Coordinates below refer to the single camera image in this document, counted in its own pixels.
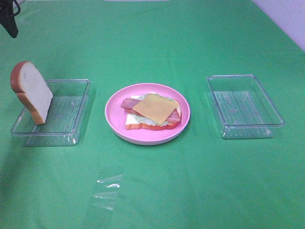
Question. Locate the pink round plate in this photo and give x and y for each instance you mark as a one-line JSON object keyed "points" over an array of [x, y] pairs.
{"points": [[116, 117]]}

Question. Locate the bacon strip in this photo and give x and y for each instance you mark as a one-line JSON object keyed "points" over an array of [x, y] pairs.
{"points": [[164, 109], [174, 117]]}

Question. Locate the clear left food container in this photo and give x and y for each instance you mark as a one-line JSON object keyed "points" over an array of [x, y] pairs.
{"points": [[67, 116]]}

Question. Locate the yellow cheese slice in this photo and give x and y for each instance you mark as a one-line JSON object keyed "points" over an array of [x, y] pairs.
{"points": [[152, 97]]}

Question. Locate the clear food container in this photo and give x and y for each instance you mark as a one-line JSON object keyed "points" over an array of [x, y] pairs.
{"points": [[67, 116], [242, 108]]}

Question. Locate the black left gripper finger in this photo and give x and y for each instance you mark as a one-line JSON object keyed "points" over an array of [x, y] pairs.
{"points": [[9, 24]]}

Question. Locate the clear right food container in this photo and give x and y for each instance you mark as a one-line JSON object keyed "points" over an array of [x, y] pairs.
{"points": [[242, 108]]}

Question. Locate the green lettuce leaf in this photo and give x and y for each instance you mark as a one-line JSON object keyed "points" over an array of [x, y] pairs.
{"points": [[151, 111]]}

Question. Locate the bread slice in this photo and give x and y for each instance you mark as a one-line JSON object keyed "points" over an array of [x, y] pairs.
{"points": [[132, 124], [31, 89]]}

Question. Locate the green table cloth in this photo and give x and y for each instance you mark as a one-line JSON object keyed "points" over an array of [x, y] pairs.
{"points": [[197, 181]]}

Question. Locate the clear plastic film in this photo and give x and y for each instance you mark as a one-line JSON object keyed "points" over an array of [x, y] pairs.
{"points": [[106, 187]]}

